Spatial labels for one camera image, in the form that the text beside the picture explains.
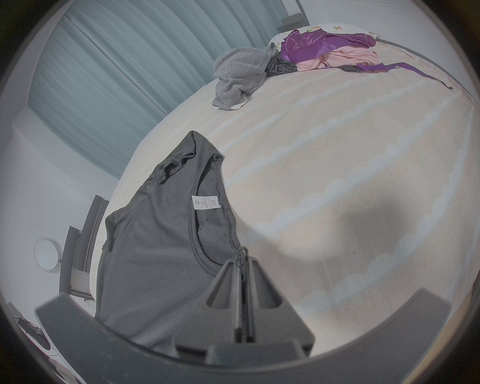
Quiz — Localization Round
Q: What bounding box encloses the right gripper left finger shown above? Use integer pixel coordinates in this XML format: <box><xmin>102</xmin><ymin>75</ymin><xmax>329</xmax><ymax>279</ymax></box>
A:
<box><xmin>173</xmin><ymin>257</ymin><xmax>245</xmax><ymax>358</ymax></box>

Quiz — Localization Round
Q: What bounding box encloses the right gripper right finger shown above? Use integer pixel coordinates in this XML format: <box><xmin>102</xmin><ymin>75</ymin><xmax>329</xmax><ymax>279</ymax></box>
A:
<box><xmin>245</xmin><ymin>257</ymin><xmax>316</xmax><ymax>356</ymax></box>

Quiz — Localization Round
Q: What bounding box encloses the black T-shirt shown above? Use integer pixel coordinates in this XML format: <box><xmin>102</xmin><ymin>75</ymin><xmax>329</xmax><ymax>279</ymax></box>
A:
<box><xmin>95</xmin><ymin>130</ymin><xmax>248</xmax><ymax>355</ymax></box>

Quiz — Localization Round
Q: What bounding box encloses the bed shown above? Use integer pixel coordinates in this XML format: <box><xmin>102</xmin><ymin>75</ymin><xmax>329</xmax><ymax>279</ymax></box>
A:
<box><xmin>94</xmin><ymin>0</ymin><xmax>480</xmax><ymax>357</ymax></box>

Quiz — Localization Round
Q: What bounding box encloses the round white mirror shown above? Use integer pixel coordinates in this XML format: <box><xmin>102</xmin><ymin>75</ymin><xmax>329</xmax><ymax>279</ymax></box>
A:
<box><xmin>33</xmin><ymin>236</ymin><xmax>61</xmax><ymax>272</ymax></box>

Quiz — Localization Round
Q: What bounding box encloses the blue-green curtain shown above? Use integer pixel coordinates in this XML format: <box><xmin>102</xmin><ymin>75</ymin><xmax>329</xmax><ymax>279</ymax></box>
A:
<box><xmin>65</xmin><ymin>0</ymin><xmax>301</xmax><ymax>113</ymax></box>
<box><xmin>28</xmin><ymin>17</ymin><xmax>167</xmax><ymax>181</ymax></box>

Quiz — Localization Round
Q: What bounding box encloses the grey garment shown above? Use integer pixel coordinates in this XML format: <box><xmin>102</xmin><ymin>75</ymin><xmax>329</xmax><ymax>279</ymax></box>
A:
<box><xmin>212</xmin><ymin>47</ymin><xmax>278</xmax><ymax>111</ymax></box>

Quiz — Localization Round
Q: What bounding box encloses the shiny black garment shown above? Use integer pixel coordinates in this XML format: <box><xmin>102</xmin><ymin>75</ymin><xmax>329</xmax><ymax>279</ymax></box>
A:
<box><xmin>265</xmin><ymin>60</ymin><xmax>299</xmax><ymax>76</ymax></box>

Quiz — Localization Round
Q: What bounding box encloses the pink garment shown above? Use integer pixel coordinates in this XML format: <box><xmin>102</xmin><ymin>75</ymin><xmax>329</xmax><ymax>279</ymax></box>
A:
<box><xmin>296</xmin><ymin>46</ymin><xmax>379</xmax><ymax>72</ymax></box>

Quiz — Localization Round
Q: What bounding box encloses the purple garment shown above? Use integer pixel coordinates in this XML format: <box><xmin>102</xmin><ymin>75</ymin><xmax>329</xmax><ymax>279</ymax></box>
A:
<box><xmin>280</xmin><ymin>29</ymin><xmax>454</xmax><ymax>91</ymax></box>

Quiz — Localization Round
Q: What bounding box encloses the white printed pillow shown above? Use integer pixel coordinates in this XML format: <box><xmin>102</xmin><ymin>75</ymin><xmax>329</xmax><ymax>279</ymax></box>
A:
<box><xmin>268</xmin><ymin>22</ymin><xmax>379</xmax><ymax>57</ymax></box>

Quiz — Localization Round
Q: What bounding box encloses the grey bedside table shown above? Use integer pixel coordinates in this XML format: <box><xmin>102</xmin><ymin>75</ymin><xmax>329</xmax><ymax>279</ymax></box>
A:
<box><xmin>277</xmin><ymin>13</ymin><xmax>305</xmax><ymax>32</ymax></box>

